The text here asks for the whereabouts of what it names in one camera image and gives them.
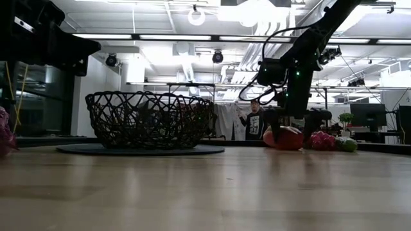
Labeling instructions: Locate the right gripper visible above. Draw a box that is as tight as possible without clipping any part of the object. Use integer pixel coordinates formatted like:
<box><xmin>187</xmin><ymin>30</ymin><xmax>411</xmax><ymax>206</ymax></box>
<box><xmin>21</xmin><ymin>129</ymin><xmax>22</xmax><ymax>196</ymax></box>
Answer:
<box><xmin>263</xmin><ymin>86</ymin><xmax>333</xmax><ymax>149</ymax></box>

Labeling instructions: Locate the red orange mango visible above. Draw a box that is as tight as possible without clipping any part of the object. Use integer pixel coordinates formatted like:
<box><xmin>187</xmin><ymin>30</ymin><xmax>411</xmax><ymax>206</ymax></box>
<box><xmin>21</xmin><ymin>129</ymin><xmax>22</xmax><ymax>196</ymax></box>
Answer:
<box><xmin>263</xmin><ymin>125</ymin><xmax>304</xmax><ymax>151</ymax></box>

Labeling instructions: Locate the red grape bunch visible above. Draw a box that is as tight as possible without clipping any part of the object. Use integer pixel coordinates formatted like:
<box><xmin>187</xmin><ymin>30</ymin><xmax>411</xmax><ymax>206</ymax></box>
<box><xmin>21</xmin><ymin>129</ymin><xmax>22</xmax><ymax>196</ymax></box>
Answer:
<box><xmin>307</xmin><ymin>130</ymin><xmax>338</xmax><ymax>152</ymax></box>

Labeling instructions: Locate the green round fruit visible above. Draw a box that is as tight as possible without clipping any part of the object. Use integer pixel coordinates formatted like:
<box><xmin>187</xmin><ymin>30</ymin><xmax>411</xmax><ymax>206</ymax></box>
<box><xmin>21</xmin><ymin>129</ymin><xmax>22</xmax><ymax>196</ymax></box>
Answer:
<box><xmin>335</xmin><ymin>136</ymin><xmax>358</xmax><ymax>153</ymax></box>

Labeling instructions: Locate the purple onion braid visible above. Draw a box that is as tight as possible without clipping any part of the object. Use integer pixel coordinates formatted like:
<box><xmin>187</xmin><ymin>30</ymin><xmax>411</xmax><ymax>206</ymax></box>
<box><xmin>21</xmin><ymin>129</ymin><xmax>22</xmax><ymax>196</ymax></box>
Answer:
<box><xmin>0</xmin><ymin>107</ymin><xmax>17</xmax><ymax>158</ymax></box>

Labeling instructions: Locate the person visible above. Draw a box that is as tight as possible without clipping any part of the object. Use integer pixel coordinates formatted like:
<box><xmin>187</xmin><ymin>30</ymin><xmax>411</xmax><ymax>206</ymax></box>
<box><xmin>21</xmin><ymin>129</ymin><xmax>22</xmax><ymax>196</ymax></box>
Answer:
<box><xmin>238</xmin><ymin>99</ymin><xmax>268</xmax><ymax>141</ymax></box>

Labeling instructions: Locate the green potted plant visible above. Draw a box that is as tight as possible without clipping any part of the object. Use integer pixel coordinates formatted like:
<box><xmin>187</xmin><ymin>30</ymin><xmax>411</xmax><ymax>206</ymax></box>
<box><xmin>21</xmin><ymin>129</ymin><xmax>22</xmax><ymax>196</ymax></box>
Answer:
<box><xmin>338</xmin><ymin>112</ymin><xmax>354</xmax><ymax>138</ymax></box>

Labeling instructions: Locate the white hanging cloth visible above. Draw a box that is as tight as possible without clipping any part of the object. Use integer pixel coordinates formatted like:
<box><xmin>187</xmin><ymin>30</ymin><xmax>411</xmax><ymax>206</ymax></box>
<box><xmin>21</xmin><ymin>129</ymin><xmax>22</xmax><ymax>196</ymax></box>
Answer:
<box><xmin>213</xmin><ymin>103</ymin><xmax>249</xmax><ymax>141</ymax></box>

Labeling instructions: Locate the black computer monitor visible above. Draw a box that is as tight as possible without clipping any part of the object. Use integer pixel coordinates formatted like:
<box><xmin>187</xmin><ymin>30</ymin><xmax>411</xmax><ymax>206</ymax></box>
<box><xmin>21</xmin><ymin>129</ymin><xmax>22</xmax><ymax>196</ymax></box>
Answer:
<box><xmin>349</xmin><ymin>103</ymin><xmax>387</xmax><ymax>128</ymax></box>

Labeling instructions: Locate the dark blue round plate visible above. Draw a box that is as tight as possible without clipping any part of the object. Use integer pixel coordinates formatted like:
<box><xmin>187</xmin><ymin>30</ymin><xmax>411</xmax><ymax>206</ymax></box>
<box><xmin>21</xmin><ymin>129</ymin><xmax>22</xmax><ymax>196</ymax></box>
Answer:
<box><xmin>56</xmin><ymin>142</ymin><xmax>226</xmax><ymax>157</ymax></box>

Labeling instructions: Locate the black aluminium table frame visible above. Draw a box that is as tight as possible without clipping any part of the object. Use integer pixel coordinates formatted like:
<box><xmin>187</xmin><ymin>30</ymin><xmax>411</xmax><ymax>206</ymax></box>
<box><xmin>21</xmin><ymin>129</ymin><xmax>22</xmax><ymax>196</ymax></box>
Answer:
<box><xmin>15</xmin><ymin>136</ymin><xmax>411</xmax><ymax>154</ymax></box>

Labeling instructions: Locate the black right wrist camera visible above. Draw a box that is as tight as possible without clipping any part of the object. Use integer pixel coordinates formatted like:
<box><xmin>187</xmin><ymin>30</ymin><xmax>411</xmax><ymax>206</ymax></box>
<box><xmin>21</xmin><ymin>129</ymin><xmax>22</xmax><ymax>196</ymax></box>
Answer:
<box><xmin>256</xmin><ymin>58</ymin><xmax>287</xmax><ymax>87</ymax></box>

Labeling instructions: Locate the black rig camera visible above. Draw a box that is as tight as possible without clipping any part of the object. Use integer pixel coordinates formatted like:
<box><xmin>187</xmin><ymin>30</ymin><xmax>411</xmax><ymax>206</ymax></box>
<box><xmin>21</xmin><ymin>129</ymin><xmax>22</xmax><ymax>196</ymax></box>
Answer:
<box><xmin>317</xmin><ymin>46</ymin><xmax>342</xmax><ymax>65</ymax></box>

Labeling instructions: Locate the black wire basket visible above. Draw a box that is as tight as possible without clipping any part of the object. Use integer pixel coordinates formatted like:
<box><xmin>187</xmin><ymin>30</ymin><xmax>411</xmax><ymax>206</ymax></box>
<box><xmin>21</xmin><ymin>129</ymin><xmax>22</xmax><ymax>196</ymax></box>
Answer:
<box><xmin>85</xmin><ymin>90</ymin><xmax>217</xmax><ymax>150</ymax></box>

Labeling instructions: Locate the white ring lamp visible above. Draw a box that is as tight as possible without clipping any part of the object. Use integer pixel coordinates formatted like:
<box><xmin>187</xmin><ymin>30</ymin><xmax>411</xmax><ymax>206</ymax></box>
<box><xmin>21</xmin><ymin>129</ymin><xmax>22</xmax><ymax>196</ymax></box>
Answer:
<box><xmin>187</xmin><ymin>8</ymin><xmax>207</xmax><ymax>27</ymax></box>

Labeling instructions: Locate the yellow cable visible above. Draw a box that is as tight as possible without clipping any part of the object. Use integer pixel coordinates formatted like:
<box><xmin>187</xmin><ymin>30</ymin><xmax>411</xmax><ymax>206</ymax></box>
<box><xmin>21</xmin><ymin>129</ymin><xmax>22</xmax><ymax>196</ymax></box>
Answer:
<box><xmin>5</xmin><ymin>62</ymin><xmax>30</xmax><ymax>133</ymax></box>

